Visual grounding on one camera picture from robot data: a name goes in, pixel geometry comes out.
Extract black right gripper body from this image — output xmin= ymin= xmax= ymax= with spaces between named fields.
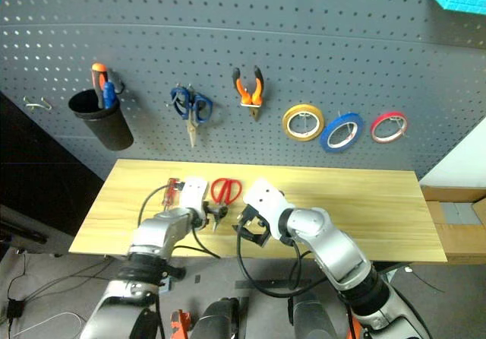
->
xmin=241 ymin=204 xmax=273 ymax=248

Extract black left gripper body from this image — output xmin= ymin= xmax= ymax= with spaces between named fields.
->
xmin=203 ymin=201 xmax=229 ymax=225

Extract yellow tape roll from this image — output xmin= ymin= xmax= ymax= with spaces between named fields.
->
xmin=282 ymin=103 xmax=326 ymax=142

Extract blue tape roll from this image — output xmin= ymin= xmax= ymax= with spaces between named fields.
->
xmin=319 ymin=112 xmax=365 ymax=154

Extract red tape roll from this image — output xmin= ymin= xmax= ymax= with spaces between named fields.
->
xmin=370 ymin=111 xmax=409 ymax=145

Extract grey metal pegboard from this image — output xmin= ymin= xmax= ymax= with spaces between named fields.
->
xmin=0 ymin=0 xmax=486 ymax=182

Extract metal pegboard hook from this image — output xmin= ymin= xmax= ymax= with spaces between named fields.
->
xmin=23 ymin=96 xmax=53 ymax=111

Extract black table crossbar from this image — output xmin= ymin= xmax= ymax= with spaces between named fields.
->
xmin=234 ymin=277 xmax=328 ymax=291

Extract dark rounded robot part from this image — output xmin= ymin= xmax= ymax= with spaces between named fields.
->
xmin=288 ymin=290 xmax=339 ymax=339
xmin=189 ymin=296 xmax=252 ymax=339

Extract orange and black device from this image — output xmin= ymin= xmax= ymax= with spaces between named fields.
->
xmin=169 ymin=309 xmax=193 ymax=339

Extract orange and black pliers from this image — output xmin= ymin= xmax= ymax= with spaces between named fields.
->
xmin=232 ymin=65 xmax=265 ymax=122

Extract black cup holder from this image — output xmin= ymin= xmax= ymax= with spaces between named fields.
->
xmin=68 ymin=71 xmax=134 ymax=152

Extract orange and black screwdriver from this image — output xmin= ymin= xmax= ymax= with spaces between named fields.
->
xmin=90 ymin=62 xmax=111 ymax=110

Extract black cabinet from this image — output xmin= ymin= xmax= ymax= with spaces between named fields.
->
xmin=0 ymin=91 xmax=106 ymax=257

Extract brown cardboard box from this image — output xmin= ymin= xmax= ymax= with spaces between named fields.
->
xmin=419 ymin=185 xmax=486 ymax=266

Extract white board panel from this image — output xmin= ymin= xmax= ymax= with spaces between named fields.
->
xmin=419 ymin=116 xmax=486 ymax=189

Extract black power adapter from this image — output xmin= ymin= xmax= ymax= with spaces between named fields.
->
xmin=6 ymin=298 xmax=26 ymax=319

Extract red handled scissors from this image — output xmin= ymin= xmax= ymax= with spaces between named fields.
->
xmin=210 ymin=178 xmax=243 ymax=206

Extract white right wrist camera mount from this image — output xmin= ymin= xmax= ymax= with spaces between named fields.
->
xmin=242 ymin=178 xmax=296 ymax=241

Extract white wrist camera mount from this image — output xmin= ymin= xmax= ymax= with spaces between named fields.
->
xmin=179 ymin=176 xmax=210 ymax=213
xmin=242 ymin=178 xmax=296 ymax=241

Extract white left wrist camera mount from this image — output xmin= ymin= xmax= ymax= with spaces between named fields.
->
xmin=179 ymin=176 xmax=210 ymax=213

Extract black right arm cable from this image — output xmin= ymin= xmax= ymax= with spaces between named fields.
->
xmin=235 ymin=223 xmax=318 ymax=299

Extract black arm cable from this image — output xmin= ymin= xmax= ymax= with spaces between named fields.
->
xmin=235 ymin=223 xmax=318 ymax=299
xmin=137 ymin=184 xmax=222 ymax=260

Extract red handled tool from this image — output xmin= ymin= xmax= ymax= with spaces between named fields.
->
xmin=161 ymin=178 xmax=185 ymax=207

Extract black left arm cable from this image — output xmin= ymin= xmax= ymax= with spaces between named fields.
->
xmin=137 ymin=184 xmax=222 ymax=260

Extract blue handled scissors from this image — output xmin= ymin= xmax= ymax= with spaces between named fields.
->
xmin=169 ymin=84 xmax=213 ymax=148

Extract blue handled screwdriver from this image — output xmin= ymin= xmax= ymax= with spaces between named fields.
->
xmin=102 ymin=81 xmax=117 ymax=110

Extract black floor cable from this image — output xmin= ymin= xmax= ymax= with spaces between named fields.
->
xmin=6 ymin=254 xmax=117 ymax=308

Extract white floor cable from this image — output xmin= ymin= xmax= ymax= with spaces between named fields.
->
xmin=10 ymin=311 xmax=88 ymax=339

